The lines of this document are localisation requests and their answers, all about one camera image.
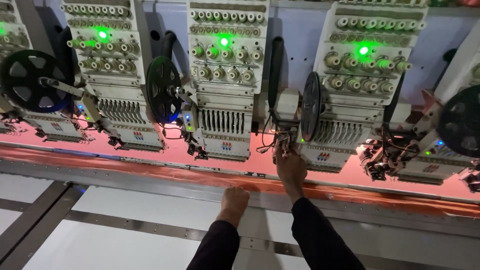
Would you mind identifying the red orange fabric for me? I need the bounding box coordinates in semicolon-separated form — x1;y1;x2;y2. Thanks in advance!
0;119;480;219

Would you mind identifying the black sequin reel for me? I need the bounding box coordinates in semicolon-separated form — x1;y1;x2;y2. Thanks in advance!
0;49;73;114
146;56;183;125
300;71;323;143
436;84;480;158

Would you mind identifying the white embroidery machine head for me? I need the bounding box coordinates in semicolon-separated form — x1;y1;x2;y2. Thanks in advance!
185;0;270;163
60;0;168;153
394;50;480;193
296;1;429;174
0;0;91;143

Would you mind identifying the person's right hand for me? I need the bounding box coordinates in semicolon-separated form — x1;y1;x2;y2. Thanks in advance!
273;144;308;196

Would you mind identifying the metal sequin feeder device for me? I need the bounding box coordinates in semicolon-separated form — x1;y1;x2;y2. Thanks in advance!
38;76;126;148
257;88;302;159
357;112;426;182
167;85;209;161

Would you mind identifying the pale blue machine beam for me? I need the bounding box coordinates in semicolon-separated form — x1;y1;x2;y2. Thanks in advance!
33;0;480;106

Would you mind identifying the grey metal frame rail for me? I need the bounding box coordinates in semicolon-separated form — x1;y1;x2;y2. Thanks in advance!
0;157;480;239

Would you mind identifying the black ribbed hose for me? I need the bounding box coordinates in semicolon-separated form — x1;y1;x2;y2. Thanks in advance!
267;36;285;110
160;31;178;61

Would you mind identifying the person's left hand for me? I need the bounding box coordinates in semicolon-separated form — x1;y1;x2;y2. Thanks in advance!
220;186;251;220

